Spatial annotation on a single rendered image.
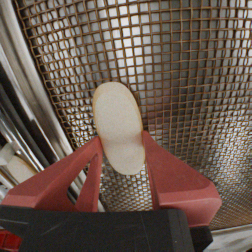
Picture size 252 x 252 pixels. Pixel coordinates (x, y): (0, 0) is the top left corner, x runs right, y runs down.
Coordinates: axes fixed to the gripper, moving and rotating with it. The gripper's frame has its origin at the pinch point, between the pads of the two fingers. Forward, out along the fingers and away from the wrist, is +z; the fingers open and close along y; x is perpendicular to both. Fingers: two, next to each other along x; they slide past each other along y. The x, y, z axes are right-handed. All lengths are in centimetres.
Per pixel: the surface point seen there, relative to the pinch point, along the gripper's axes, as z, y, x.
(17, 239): -1, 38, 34
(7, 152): 2.5, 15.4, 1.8
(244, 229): 0.5, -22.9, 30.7
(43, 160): 3.7, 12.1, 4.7
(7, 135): 3.5, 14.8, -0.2
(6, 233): 0, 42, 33
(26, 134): 3.7, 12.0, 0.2
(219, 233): 0.6, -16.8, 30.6
